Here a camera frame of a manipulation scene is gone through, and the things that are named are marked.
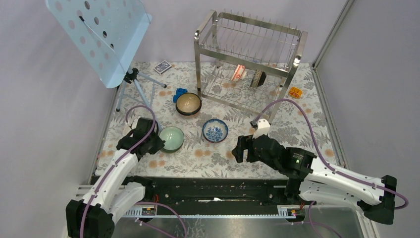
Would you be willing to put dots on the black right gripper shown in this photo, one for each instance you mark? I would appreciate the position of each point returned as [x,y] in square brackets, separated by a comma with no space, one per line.
[244,142]

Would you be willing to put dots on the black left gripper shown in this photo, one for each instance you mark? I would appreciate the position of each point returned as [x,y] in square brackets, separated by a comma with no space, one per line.
[159,144]

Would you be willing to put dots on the light green celadon bowl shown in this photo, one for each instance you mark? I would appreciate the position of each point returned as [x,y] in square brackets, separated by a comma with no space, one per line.
[173,138]

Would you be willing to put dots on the blue white patterned bowl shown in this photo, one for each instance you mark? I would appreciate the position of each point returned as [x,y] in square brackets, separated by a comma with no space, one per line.
[215,130]

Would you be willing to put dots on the stainless steel dish rack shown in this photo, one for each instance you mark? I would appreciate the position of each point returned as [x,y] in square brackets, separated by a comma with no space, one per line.
[225,39]

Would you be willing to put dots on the orange white bowl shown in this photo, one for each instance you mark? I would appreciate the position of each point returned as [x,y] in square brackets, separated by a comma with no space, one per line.
[126,130]

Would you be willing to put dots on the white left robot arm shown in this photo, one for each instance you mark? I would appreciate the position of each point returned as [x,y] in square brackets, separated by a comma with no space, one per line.
[97,212]

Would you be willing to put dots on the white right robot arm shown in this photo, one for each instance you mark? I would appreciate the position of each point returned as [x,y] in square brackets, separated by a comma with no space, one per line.
[309,179]

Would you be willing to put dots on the dark striped bowl in rack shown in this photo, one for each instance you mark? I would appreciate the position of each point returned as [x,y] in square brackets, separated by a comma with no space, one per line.
[258,79]

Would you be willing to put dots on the floral patterned table mat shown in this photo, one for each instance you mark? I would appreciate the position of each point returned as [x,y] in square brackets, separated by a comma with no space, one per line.
[303,127]

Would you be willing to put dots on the blue plastic toy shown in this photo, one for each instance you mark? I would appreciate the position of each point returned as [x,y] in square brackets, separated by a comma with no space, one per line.
[178,93]

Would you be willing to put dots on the orange patterned bowl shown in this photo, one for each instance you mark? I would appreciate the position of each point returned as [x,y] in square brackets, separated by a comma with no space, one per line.
[239,73]

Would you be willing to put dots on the orange small toy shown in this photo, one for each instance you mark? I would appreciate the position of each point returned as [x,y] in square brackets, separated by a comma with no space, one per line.
[295,92]

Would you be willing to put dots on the blue playing card box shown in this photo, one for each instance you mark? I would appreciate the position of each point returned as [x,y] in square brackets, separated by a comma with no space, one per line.
[162,67]

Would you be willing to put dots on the light blue perforated music stand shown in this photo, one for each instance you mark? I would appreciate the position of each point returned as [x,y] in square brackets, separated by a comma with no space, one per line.
[108,34]

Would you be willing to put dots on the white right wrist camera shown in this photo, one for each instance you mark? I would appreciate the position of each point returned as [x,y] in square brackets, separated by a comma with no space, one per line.
[261,126]

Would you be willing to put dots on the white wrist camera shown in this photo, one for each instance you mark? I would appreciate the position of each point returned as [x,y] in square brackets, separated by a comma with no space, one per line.
[261,126]
[133,123]

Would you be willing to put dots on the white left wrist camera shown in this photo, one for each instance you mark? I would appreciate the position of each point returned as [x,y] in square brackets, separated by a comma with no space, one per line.
[133,123]

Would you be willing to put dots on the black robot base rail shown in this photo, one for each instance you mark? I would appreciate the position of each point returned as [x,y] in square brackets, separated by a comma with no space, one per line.
[211,196]

